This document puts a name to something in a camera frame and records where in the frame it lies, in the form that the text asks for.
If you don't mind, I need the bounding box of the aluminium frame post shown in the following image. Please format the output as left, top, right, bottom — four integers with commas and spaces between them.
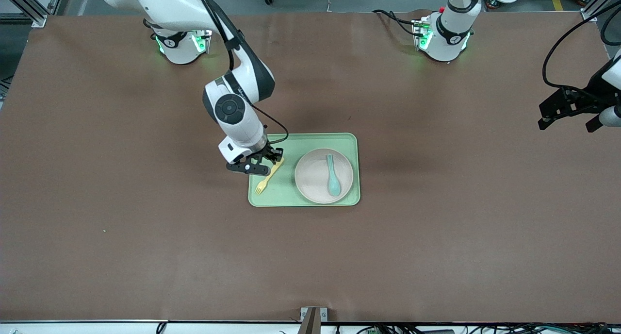
0, 0, 66, 29
579, 0, 621, 23

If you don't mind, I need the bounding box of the yellow plastic fork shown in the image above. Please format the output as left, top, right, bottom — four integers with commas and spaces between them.
255, 158, 285, 196

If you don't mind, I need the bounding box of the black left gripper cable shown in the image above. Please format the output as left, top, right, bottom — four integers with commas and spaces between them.
541, 0, 621, 102

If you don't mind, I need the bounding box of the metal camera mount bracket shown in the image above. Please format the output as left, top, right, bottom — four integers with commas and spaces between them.
299, 306, 329, 334

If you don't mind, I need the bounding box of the light blue plastic spoon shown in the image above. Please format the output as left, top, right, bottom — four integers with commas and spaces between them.
326, 154, 342, 197

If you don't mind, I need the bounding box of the light green rectangular tray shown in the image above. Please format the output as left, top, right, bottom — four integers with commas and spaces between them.
248, 133, 361, 208

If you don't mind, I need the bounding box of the black left arm base cable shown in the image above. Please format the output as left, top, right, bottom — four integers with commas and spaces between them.
372, 9, 419, 37

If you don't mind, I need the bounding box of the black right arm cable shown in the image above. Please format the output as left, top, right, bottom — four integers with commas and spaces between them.
193, 0, 290, 145

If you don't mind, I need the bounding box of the beige round plate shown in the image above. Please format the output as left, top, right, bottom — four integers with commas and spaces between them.
294, 148, 354, 204

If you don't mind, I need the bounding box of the brown table cover mat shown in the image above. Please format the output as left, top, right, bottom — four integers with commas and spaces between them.
0, 11, 621, 324

